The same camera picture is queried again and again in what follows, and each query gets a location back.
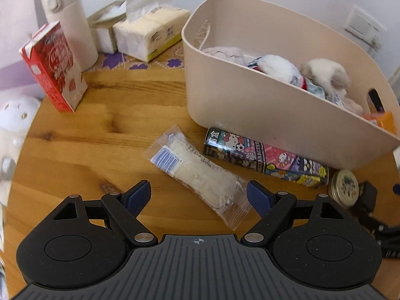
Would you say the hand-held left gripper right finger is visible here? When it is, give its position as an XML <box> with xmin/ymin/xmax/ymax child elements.
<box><xmin>240</xmin><ymin>179</ymin><xmax>347</xmax><ymax>245</ymax></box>

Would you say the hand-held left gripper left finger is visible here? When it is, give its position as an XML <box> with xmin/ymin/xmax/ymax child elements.
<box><xmin>53</xmin><ymin>179</ymin><xmax>157</xmax><ymax>247</ymax></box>

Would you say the black power adapter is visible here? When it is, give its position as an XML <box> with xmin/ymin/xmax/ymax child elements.
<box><xmin>355</xmin><ymin>181</ymin><xmax>379</xmax><ymax>217</ymax></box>

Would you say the clear plastic packet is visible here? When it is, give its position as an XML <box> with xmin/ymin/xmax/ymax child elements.
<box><xmin>145</xmin><ymin>125</ymin><xmax>251</xmax><ymax>230</ymax></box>

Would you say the orange plastic bottle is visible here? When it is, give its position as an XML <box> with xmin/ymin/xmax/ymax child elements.
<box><xmin>364</xmin><ymin>111</ymin><xmax>396</xmax><ymax>135</ymax></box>

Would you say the beige plastic basin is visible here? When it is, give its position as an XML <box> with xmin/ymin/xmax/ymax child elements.
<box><xmin>181</xmin><ymin>0</ymin><xmax>400</xmax><ymax>171</ymax></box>

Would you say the wooden desktop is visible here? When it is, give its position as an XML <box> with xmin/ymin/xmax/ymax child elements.
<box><xmin>4</xmin><ymin>67</ymin><xmax>400</xmax><ymax>291</ymax></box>

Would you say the cartoon printed box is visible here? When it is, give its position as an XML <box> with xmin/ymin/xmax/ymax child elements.
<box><xmin>203</xmin><ymin>127</ymin><xmax>330</xmax><ymax>189</ymax></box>

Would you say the round metal tin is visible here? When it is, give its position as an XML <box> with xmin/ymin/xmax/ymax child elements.
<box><xmin>330</xmin><ymin>169</ymin><xmax>359</xmax><ymax>207</ymax></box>

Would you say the white fluffy toy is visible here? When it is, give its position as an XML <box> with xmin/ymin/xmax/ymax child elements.
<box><xmin>247</xmin><ymin>54</ymin><xmax>305</xmax><ymax>86</ymax></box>
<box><xmin>301</xmin><ymin>59</ymin><xmax>351</xmax><ymax>96</ymax></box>

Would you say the white plush toy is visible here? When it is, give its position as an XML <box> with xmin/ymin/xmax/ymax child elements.
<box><xmin>0</xmin><ymin>95</ymin><xmax>41</xmax><ymax>207</ymax></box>

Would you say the pale pink cloth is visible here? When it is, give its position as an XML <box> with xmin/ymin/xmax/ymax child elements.
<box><xmin>201</xmin><ymin>46</ymin><xmax>247</xmax><ymax>67</ymax></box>

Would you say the red drink carton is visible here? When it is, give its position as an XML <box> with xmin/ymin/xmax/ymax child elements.
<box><xmin>19</xmin><ymin>21</ymin><xmax>88</xmax><ymax>113</ymax></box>

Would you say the yellow tissue pack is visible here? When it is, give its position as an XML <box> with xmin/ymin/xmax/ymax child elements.
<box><xmin>112</xmin><ymin>0</ymin><xmax>191</xmax><ymax>63</ymax></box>

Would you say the gold tissue box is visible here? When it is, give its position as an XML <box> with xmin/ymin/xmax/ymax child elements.
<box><xmin>87</xmin><ymin>0</ymin><xmax>129</xmax><ymax>54</ymax></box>

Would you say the white thermos bottle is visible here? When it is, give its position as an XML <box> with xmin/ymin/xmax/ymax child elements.
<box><xmin>40</xmin><ymin>0</ymin><xmax>99</xmax><ymax>72</ymax></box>

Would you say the white wall socket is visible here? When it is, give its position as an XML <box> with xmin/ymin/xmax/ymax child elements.
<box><xmin>344</xmin><ymin>4</ymin><xmax>388</xmax><ymax>41</ymax></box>

